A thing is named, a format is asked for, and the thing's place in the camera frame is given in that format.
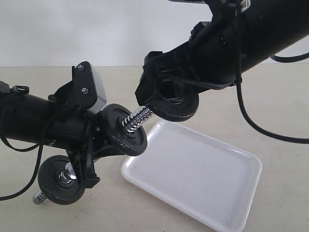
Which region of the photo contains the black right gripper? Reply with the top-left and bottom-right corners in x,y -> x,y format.
135,20 -> 241,106

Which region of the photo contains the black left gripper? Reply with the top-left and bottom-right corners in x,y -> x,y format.
48,107 -> 125,189

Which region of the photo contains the black weight plate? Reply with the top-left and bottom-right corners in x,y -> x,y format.
147,81 -> 199,122
38,155 -> 85,205
97,103 -> 148,156

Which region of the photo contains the chrome dumbbell bar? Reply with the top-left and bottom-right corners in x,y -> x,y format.
32,106 -> 153,205

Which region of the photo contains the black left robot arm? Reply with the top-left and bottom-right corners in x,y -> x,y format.
0,81 -> 139,191

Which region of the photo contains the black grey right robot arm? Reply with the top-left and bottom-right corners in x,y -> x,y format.
135,0 -> 309,105

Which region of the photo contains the white rectangular plastic tray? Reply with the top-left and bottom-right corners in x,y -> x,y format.
121,120 -> 263,232

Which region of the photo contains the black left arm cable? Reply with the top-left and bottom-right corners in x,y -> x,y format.
0,86 -> 92,201

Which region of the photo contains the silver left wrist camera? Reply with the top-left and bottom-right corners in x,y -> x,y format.
48,61 -> 107,115

